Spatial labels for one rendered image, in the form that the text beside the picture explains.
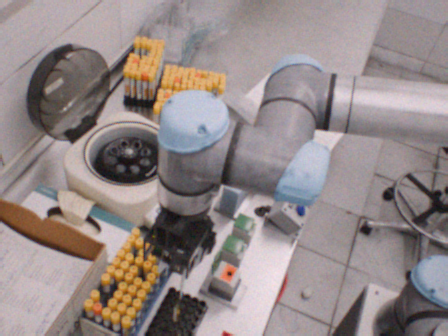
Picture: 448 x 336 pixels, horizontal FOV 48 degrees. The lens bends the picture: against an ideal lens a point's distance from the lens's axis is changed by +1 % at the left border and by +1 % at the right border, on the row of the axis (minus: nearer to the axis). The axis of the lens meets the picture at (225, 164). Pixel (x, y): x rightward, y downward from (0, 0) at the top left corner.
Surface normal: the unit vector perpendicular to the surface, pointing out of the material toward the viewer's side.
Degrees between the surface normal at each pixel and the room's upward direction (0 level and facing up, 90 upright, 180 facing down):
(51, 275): 0
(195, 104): 0
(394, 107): 46
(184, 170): 93
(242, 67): 0
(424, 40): 90
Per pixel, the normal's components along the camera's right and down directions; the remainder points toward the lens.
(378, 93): -0.15, -0.34
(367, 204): 0.13, -0.65
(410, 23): -0.38, 0.66
